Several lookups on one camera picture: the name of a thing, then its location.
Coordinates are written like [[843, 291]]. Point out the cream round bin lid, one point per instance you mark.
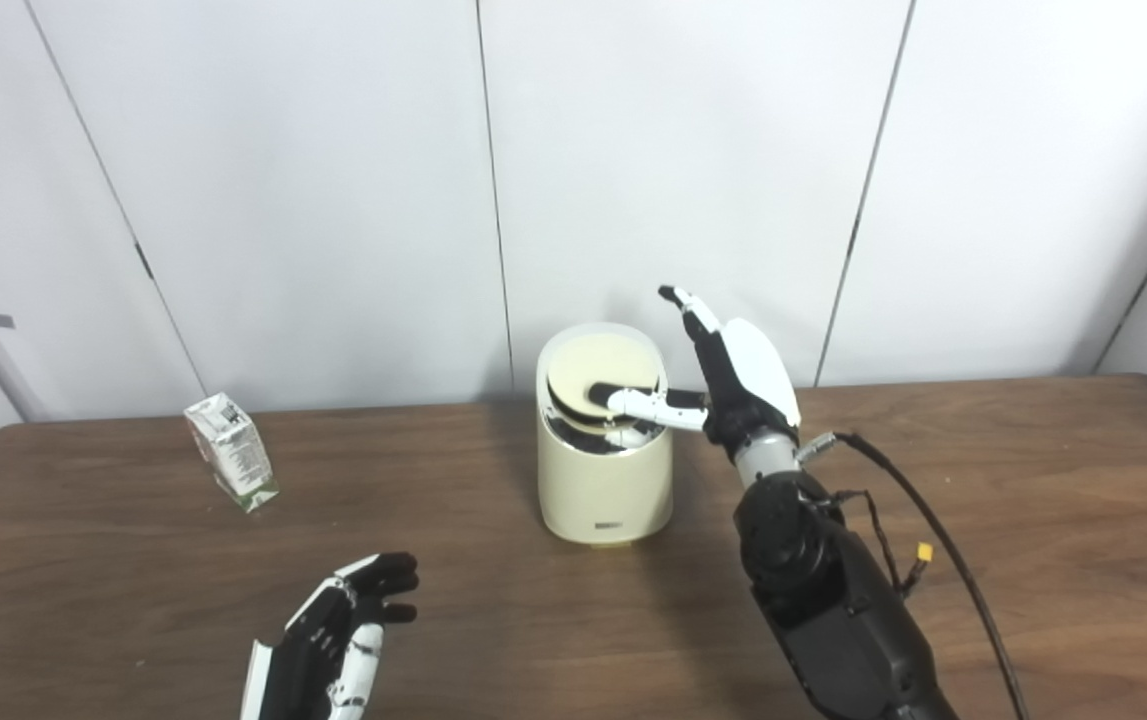
[[598, 362]]

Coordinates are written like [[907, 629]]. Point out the black wall panel clip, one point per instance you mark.
[[144, 260]]

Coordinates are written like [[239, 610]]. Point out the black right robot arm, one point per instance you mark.
[[833, 610]]

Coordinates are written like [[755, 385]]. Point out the cream-colored cylindrical bin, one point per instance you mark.
[[598, 495]]

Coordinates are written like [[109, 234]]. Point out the white green milk carton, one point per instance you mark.
[[233, 455]]

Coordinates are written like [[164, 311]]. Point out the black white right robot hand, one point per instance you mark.
[[753, 375]]

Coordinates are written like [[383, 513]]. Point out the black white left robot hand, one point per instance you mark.
[[318, 650]]

